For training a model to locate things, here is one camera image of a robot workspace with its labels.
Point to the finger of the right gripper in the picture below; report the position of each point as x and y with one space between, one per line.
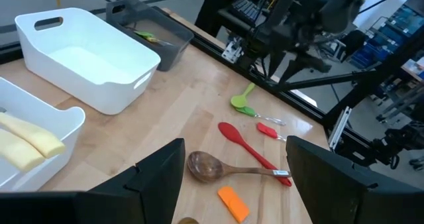
293 70
275 61

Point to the white plastic bin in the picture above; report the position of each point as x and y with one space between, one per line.
59 171
86 61

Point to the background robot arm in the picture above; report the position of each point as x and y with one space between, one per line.
397 141

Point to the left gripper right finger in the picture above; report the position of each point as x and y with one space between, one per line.
348 197

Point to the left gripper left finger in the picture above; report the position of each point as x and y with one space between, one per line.
99 207

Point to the dark wooden spoon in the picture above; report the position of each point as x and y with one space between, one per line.
207 167

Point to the green silicone spoon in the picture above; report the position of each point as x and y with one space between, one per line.
239 100

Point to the grey plastic bin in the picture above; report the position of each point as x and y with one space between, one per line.
172 48

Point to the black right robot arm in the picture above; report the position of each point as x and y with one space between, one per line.
338 8

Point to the white frame bracket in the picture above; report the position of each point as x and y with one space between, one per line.
339 128

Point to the red silicone spoon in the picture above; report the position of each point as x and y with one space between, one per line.
232 134

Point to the black aluminium table frame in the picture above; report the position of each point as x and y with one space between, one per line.
371 85

